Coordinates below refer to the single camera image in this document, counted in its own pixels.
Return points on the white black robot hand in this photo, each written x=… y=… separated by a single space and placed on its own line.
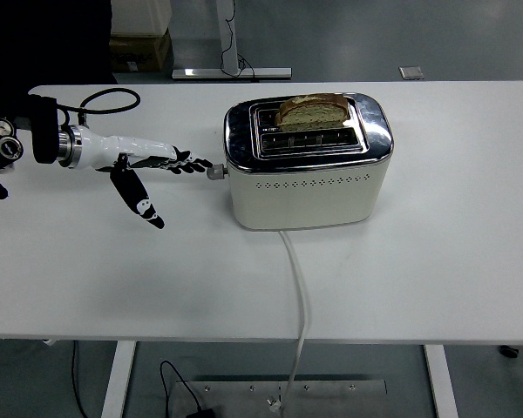
x=96 y=150

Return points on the cream chrome two-slot toaster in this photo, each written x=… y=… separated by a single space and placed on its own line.
x=305 y=200

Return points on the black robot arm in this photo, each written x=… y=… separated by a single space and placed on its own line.
x=43 y=130

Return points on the brown cardboard box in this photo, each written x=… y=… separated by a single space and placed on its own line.
x=144 y=52

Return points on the person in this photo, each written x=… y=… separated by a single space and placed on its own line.
x=48 y=35

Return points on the white box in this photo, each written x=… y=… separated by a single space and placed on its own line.
x=144 y=15

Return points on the white desk leg with foot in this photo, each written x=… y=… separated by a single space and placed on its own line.
x=226 y=35

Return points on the brown bread slice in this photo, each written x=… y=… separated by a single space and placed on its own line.
x=309 y=116

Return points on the white table leg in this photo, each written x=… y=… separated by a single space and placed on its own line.
x=117 y=383
x=440 y=383

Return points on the grey floor socket plate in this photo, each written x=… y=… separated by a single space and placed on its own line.
x=411 y=72

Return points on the black caster wheel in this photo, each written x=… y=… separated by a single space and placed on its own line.
x=509 y=352

